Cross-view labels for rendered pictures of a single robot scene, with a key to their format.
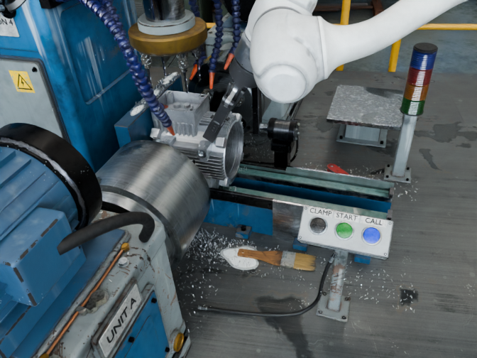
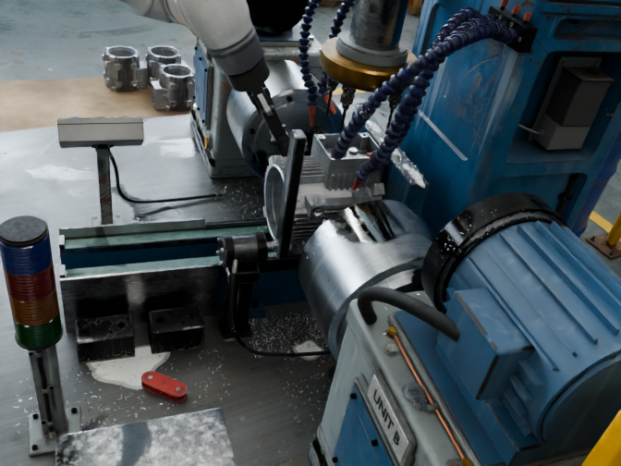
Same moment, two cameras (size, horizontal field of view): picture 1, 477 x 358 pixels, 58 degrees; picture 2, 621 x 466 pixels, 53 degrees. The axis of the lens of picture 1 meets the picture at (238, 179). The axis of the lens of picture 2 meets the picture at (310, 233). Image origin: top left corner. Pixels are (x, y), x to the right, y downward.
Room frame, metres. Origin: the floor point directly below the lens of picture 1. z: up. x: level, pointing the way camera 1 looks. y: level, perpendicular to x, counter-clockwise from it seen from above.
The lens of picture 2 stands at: (1.74, -0.67, 1.72)
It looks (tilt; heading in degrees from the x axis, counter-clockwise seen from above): 36 degrees down; 135
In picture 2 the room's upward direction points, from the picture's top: 10 degrees clockwise
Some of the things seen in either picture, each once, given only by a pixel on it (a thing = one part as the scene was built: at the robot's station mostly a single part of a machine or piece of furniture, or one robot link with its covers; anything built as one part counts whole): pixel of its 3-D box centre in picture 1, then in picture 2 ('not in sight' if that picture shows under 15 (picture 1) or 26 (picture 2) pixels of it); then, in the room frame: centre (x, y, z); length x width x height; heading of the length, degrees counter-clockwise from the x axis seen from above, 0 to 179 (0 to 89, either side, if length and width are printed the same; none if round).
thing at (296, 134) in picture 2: (257, 91); (288, 198); (1.06, -0.06, 1.12); 0.04 x 0.03 x 0.26; 69
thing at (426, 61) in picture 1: (423, 57); (25, 247); (1.07, -0.51, 1.19); 0.06 x 0.06 x 0.04
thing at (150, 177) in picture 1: (130, 226); (278, 112); (0.65, 0.23, 1.04); 0.37 x 0.25 x 0.25; 159
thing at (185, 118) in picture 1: (181, 113); (347, 161); (1.00, 0.14, 1.11); 0.12 x 0.11 x 0.07; 70
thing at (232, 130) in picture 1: (199, 145); (321, 201); (0.98, 0.10, 1.02); 0.20 x 0.19 x 0.19; 70
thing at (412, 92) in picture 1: (416, 89); (33, 299); (1.07, -0.51, 1.10); 0.06 x 0.06 x 0.04
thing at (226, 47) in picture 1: (236, 84); (390, 300); (1.29, -0.01, 1.04); 0.41 x 0.25 x 0.25; 159
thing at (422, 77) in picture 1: (419, 73); (30, 274); (1.07, -0.51, 1.14); 0.06 x 0.06 x 0.04
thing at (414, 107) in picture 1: (413, 103); (37, 322); (1.07, -0.51, 1.05); 0.06 x 0.06 x 0.04
